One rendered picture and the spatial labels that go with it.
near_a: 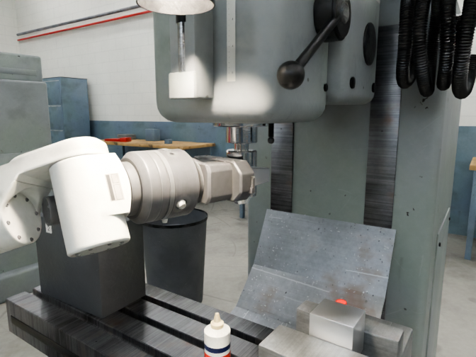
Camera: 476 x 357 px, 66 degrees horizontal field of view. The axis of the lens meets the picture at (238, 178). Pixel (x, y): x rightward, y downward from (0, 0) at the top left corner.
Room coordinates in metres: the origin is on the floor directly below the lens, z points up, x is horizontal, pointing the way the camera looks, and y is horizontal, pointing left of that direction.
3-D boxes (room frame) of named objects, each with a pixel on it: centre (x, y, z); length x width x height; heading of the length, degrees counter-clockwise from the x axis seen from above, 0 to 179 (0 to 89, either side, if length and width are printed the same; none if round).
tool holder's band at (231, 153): (0.55, -0.01, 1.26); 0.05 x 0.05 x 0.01
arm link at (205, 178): (0.49, 0.06, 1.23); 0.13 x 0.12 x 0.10; 42
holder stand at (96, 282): (0.79, 0.33, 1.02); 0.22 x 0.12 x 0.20; 58
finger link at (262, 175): (0.53, -0.03, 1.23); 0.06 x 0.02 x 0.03; 132
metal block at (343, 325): (0.47, -0.14, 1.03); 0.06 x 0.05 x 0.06; 55
